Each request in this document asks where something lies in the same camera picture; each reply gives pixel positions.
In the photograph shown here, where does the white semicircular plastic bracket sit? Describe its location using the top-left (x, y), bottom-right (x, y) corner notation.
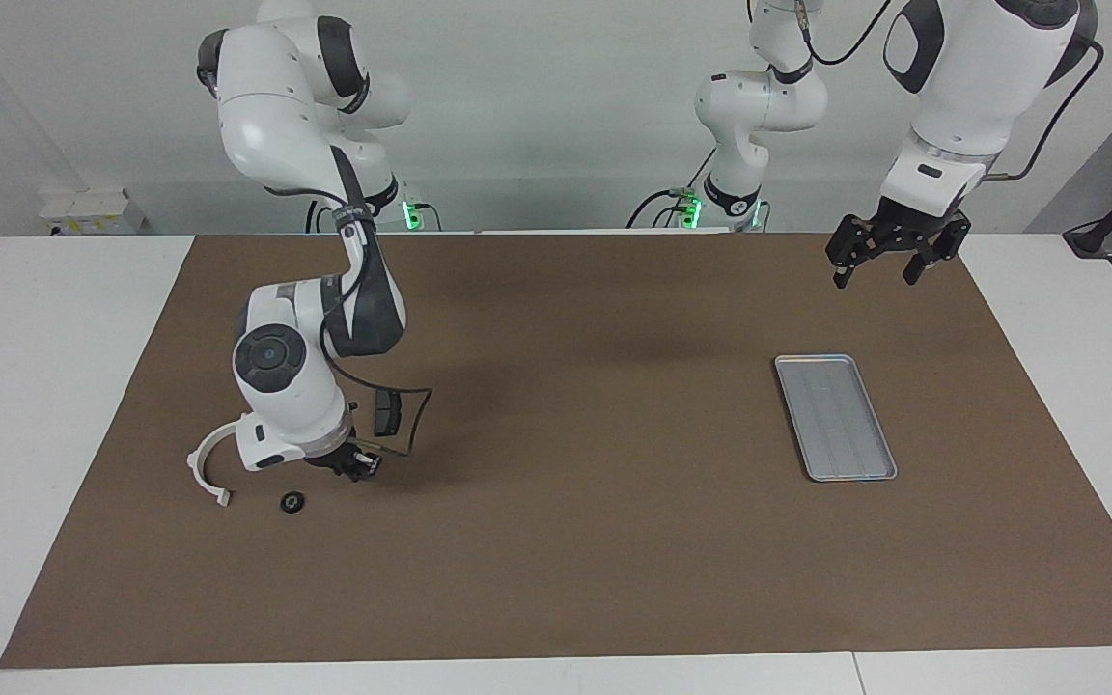
top-left (186, 422), bottom-right (243, 508)

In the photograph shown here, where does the black base power cable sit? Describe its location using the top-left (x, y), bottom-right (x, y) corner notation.
top-left (626, 145), bottom-right (723, 230)
top-left (304, 193), bottom-right (345, 234)

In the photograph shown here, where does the white power socket box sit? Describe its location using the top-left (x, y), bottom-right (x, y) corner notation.
top-left (40, 188), bottom-right (147, 236)

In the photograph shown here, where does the brown table mat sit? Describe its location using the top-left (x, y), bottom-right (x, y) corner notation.
top-left (0, 232), bottom-right (1112, 670)

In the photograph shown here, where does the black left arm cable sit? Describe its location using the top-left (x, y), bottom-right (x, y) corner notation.
top-left (792, 0), bottom-right (1104, 184)

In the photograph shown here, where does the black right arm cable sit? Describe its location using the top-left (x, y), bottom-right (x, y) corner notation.
top-left (319, 227), bottom-right (434, 460)

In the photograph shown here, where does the silver ribbed metal tray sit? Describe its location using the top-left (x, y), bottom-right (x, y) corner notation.
top-left (774, 354), bottom-right (899, 483)

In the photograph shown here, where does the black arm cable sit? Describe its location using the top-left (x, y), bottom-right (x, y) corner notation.
top-left (792, 0), bottom-right (1104, 184)
top-left (319, 227), bottom-right (434, 460)

